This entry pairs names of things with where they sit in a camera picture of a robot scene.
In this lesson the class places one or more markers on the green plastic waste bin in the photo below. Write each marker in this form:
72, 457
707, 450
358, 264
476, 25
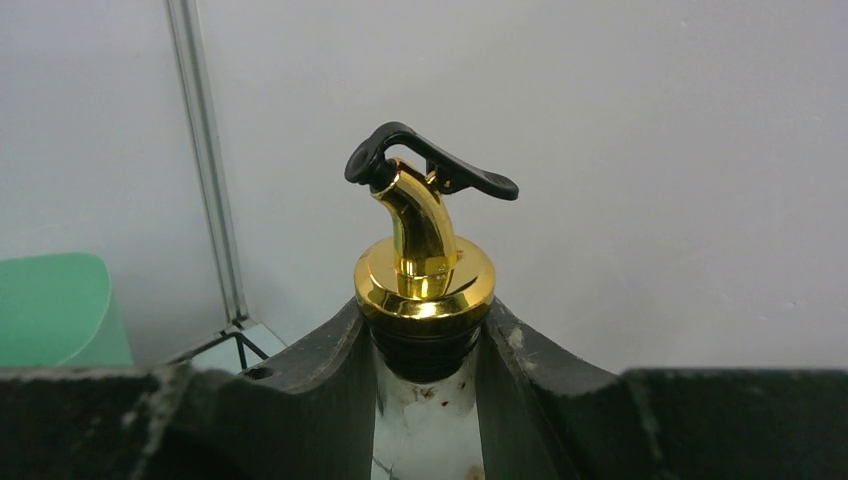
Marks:
60, 310

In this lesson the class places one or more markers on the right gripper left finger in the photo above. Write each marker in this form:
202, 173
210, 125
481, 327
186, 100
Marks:
305, 413

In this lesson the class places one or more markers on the black wire rack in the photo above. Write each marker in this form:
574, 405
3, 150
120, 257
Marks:
232, 352

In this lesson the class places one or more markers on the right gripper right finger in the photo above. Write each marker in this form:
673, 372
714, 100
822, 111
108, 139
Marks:
545, 413

